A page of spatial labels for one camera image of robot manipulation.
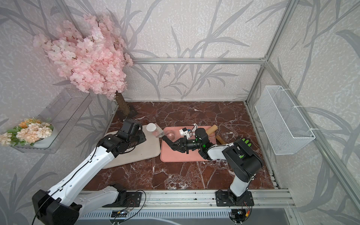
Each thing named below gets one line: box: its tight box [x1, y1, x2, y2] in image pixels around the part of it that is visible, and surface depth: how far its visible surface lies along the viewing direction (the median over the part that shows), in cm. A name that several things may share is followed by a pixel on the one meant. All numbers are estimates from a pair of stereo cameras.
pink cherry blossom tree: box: [32, 14, 134, 116], surface depth 70 cm
